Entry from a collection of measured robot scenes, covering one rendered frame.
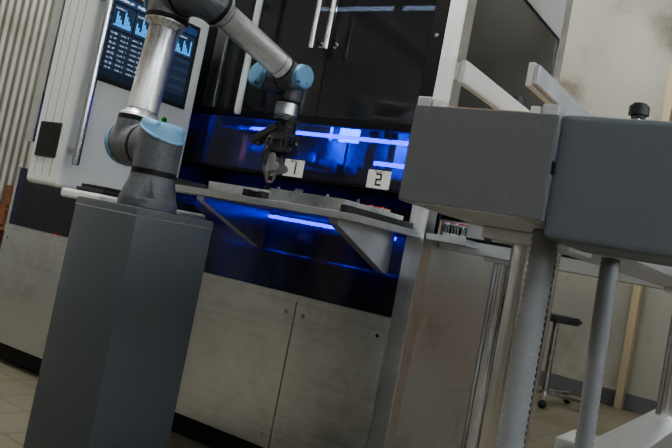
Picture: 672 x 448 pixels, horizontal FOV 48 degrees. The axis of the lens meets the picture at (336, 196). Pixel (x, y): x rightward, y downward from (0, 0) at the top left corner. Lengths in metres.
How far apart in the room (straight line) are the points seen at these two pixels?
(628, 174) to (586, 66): 5.93
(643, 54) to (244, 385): 4.62
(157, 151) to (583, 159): 1.45
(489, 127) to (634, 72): 5.78
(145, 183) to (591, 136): 1.46
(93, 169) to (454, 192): 2.07
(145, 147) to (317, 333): 0.89
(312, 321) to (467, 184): 1.89
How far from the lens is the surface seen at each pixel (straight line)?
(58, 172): 2.54
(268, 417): 2.59
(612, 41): 6.52
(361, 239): 2.17
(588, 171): 0.60
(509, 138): 0.61
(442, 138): 0.64
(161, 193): 1.93
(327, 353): 2.45
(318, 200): 2.05
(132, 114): 2.07
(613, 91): 6.38
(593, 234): 0.59
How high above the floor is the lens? 0.80
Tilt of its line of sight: 4 degrees up
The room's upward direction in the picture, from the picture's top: 11 degrees clockwise
